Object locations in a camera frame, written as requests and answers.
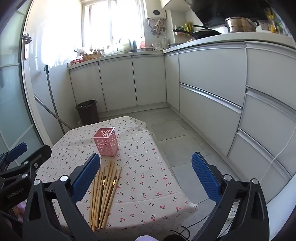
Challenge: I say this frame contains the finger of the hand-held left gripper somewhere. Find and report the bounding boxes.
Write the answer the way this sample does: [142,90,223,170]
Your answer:
[0,145,52,184]
[0,142,28,172]

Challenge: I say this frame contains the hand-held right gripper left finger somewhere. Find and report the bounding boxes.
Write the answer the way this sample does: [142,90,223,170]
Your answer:
[23,153,101,241]

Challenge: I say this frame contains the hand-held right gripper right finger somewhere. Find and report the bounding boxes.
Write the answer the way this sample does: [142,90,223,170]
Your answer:
[191,152,270,241]

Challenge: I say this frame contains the pile of wooden chopsticks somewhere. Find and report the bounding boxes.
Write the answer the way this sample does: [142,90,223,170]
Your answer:
[89,159,122,232]

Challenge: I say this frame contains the pink perforated utensil holder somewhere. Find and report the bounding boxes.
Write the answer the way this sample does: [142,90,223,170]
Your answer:
[92,127,119,156]

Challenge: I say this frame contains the hanging kitchen utensils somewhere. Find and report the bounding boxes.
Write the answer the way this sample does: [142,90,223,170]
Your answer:
[151,19,164,38]

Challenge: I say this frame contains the white power strip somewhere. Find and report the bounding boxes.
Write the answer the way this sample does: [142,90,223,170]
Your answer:
[228,202,240,221]

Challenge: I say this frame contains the frosted glass sliding door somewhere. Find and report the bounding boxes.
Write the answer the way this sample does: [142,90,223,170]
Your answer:
[0,0,54,153]

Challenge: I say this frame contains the cherry print tablecloth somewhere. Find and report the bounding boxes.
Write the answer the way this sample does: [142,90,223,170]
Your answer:
[35,116,199,235]

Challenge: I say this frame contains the dark brown trash bin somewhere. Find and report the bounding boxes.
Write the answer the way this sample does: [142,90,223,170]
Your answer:
[75,100,100,126]

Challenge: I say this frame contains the white kitchen base cabinets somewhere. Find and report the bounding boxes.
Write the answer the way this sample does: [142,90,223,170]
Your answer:
[68,41,296,205]

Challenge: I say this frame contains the wicker basket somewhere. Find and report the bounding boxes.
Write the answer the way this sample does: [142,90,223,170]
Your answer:
[83,54,102,62]

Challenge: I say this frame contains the white kitchen countertop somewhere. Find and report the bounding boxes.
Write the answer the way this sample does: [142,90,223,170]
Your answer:
[68,32,296,68]

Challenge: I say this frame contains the white jug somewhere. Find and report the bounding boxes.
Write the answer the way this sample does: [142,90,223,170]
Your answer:
[117,38,131,53]

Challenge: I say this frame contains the black wok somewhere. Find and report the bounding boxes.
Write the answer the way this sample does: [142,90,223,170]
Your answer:
[173,25,222,40]

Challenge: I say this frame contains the bright kitchen window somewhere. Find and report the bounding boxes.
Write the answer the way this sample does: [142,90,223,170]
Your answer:
[82,0,145,50]

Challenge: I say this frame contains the steel cooking pot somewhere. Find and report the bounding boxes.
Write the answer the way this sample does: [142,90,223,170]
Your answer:
[224,17,260,33]

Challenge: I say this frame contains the black range hood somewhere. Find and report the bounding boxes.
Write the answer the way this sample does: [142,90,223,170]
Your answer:
[185,0,274,27]

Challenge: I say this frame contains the white water heater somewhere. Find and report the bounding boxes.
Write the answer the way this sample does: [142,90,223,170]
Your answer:
[144,0,167,19]

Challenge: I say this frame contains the bare wooden broom handle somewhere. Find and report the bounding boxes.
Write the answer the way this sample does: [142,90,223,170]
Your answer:
[33,94,73,130]

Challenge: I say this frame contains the black cable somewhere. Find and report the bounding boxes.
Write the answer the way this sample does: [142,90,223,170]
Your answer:
[171,217,210,241]

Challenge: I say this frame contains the mop handle with dark cap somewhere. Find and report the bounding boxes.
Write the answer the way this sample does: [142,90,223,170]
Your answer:
[44,65,66,135]

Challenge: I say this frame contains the white cable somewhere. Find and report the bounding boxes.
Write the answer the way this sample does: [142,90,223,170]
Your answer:
[265,130,296,168]

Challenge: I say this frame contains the metal door handle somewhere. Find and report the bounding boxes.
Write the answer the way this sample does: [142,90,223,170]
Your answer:
[21,34,32,60]

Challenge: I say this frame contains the white wall cabinets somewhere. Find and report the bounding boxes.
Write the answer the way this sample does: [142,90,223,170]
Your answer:
[161,0,186,10]

